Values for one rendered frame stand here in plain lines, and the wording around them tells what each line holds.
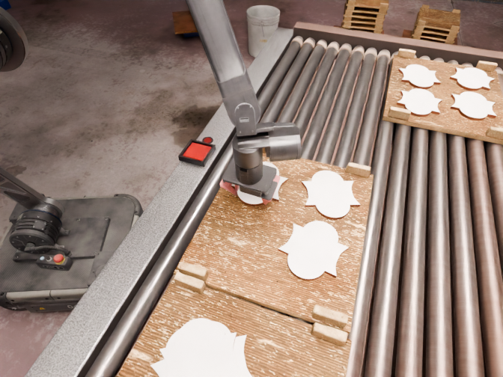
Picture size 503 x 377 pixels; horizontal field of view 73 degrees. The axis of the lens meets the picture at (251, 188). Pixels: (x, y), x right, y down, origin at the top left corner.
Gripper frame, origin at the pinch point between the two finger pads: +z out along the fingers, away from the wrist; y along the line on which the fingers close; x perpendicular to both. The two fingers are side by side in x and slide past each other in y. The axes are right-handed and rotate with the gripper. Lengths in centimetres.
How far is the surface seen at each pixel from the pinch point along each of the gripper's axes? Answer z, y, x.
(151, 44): 133, 191, -204
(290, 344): -3.6, -18.2, 27.6
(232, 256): -1.4, -1.9, 15.6
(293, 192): 1.9, -8.8, -5.4
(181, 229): 0.9, 11.9, 13.0
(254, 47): 123, 88, -218
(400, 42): 14, -25, -92
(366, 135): 8.0, -21.8, -34.9
